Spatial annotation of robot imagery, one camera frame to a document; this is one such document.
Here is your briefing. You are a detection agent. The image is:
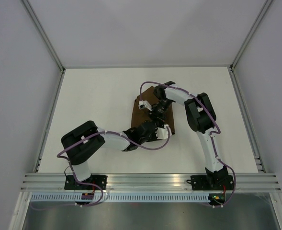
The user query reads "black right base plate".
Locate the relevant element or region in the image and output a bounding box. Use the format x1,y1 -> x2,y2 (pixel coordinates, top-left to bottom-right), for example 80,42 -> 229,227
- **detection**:
186,175 -> 235,191

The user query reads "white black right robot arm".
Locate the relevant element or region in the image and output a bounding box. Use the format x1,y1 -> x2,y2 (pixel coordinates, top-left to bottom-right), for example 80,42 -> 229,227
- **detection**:
151,81 -> 228,189

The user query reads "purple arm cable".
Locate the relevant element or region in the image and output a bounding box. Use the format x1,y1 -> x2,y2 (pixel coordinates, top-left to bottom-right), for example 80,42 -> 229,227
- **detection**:
30,126 -> 172,211
138,81 -> 238,209

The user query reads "aluminium frame post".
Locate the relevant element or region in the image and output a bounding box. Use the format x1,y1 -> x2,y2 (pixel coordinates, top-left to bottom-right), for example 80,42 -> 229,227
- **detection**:
21,0 -> 65,72
229,0 -> 274,69

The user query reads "aluminium frame rail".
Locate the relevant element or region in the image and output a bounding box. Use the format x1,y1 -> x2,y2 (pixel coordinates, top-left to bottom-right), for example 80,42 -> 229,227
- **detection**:
20,173 -> 281,193

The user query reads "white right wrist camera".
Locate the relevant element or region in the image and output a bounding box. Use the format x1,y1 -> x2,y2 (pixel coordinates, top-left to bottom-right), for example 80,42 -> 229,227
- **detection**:
138,100 -> 152,111

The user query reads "white slotted cable duct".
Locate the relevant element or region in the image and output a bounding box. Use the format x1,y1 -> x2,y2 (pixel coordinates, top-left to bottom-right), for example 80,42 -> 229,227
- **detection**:
31,192 -> 210,203

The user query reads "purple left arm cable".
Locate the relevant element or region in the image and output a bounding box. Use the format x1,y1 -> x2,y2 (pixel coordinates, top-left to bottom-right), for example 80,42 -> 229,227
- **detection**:
30,126 -> 172,211

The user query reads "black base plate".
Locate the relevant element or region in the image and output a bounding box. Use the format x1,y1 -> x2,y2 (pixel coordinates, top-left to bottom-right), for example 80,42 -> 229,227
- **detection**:
186,175 -> 235,191
64,175 -> 107,191

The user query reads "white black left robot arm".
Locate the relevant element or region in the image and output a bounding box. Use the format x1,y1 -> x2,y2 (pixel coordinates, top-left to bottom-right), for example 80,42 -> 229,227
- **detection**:
58,121 -> 172,190

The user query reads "right aluminium frame post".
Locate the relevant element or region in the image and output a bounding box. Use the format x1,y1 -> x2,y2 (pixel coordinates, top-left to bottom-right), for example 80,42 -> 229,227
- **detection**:
229,0 -> 274,69

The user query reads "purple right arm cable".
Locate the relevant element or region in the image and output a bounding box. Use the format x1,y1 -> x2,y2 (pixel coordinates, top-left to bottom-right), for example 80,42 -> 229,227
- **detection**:
138,81 -> 238,209

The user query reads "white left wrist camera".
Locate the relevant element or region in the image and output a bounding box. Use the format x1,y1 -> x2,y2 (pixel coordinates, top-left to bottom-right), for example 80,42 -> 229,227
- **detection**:
156,124 -> 172,140

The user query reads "left aluminium frame post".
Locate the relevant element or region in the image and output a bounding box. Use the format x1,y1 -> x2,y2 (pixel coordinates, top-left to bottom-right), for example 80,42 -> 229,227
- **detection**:
21,0 -> 65,72

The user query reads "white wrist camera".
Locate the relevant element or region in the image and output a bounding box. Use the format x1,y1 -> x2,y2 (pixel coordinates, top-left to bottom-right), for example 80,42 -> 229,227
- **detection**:
156,124 -> 172,140
138,100 -> 152,111

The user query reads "brown cloth napkin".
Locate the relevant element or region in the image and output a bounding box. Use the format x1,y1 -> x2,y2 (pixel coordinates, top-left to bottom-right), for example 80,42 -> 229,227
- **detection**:
131,86 -> 175,135

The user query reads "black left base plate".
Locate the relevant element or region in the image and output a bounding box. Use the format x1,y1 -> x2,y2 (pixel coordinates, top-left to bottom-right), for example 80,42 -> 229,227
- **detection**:
64,175 -> 107,191

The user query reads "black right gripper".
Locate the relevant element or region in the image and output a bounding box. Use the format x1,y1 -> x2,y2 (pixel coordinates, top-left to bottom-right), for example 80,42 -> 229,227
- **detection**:
147,99 -> 173,128

